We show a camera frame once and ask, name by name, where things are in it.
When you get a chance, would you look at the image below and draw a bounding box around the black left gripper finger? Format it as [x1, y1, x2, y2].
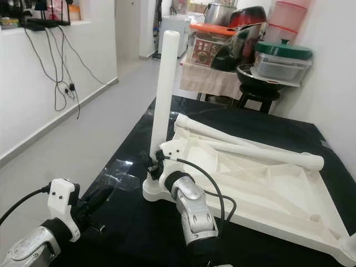
[83, 185, 116, 214]

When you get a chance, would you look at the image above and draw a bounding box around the white plastic children table top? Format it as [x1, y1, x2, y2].
[143, 114, 356, 266]

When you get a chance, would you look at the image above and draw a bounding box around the crumpled clear plastic film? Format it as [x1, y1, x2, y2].
[100, 159, 140, 190]

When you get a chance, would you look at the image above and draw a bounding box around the black tablecloth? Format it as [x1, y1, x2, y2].
[75, 95, 356, 267]

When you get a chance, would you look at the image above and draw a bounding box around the beige cloth covered table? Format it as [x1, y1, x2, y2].
[179, 61, 245, 101]

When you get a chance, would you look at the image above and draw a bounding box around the black round stool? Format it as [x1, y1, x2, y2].
[236, 89, 281, 115]

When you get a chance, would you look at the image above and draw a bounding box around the black wok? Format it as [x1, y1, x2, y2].
[236, 64, 301, 95]

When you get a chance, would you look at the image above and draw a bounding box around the storage box with orange lid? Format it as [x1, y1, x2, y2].
[189, 22, 237, 67]

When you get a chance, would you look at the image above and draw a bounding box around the white appliance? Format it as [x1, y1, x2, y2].
[159, 16, 192, 59]

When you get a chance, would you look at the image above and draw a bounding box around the glossy black bag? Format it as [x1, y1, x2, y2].
[211, 22, 265, 72]

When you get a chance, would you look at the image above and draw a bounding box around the clear plastic storage container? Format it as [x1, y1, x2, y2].
[250, 55, 312, 84]

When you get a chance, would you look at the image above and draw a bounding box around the silver cooking pot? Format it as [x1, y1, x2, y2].
[203, 3, 237, 26]

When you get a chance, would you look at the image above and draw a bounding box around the green pot lid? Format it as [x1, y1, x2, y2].
[255, 39, 314, 61]

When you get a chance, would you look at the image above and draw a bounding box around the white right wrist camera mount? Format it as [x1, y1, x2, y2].
[159, 140, 187, 184]

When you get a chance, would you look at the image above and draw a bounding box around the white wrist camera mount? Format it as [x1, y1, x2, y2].
[159, 140, 187, 184]
[47, 178, 81, 243]

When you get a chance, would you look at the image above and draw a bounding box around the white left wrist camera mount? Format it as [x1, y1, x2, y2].
[47, 178, 81, 243]

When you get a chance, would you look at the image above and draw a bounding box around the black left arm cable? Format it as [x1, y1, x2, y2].
[0, 186, 53, 226]

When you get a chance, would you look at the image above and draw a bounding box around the black wall power cable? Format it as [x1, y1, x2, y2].
[25, 25, 120, 120]

